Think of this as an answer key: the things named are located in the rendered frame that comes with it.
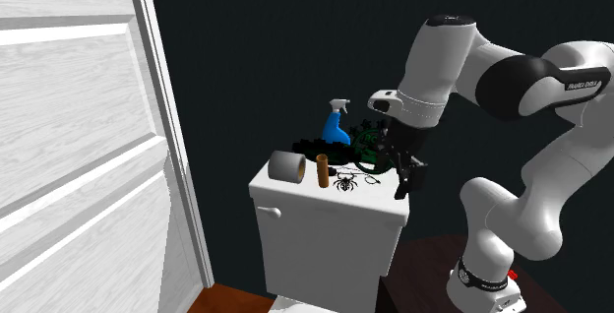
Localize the brown cylinder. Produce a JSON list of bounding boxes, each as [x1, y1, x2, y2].
[[316, 153, 331, 189]]

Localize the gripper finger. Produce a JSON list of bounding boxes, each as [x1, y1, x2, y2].
[[408, 156, 429, 192], [394, 163, 414, 201]]

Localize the white panelled door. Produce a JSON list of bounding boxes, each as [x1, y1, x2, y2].
[[0, 0, 215, 313]]

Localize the black spider figure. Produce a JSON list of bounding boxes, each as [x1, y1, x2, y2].
[[334, 171, 359, 193]]

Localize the dark brown robot stand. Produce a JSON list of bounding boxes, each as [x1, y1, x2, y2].
[[375, 233, 573, 313]]

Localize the black and green round ornament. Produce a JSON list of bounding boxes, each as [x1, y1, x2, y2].
[[349, 118, 400, 175]]

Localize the black bumpy long object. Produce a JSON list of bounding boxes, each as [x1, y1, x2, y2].
[[291, 137, 355, 165]]

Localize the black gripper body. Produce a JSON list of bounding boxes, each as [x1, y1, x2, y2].
[[377, 118, 431, 168]]

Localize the blue spray bottle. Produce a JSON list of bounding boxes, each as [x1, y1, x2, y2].
[[321, 98, 352, 147]]

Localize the grey tape roll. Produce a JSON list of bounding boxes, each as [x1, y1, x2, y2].
[[267, 150, 308, 185]]

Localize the white toilet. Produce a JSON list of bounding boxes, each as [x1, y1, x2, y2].
[[247, 156, 411, 313]]

